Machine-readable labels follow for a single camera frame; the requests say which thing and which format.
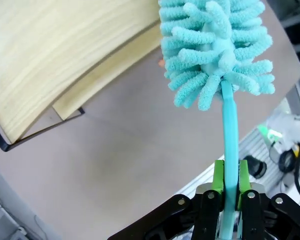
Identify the black round knob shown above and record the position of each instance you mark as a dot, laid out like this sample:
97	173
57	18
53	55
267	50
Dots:
255	167

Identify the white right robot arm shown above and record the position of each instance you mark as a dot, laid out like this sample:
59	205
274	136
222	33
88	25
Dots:
290	125

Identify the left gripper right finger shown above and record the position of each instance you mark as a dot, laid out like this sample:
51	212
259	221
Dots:
255	215

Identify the aluminium extrusion rail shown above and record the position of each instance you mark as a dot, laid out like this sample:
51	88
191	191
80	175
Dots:
255	147

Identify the orange-red paper scrap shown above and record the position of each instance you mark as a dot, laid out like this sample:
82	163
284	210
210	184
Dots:
161	63

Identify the teal chenille duster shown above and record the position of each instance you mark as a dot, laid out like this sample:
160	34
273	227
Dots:
215	37

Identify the wooden shelf black metal frame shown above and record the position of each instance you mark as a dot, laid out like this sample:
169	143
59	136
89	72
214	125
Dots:
40	50

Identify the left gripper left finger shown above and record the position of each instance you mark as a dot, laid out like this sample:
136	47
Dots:
205	215

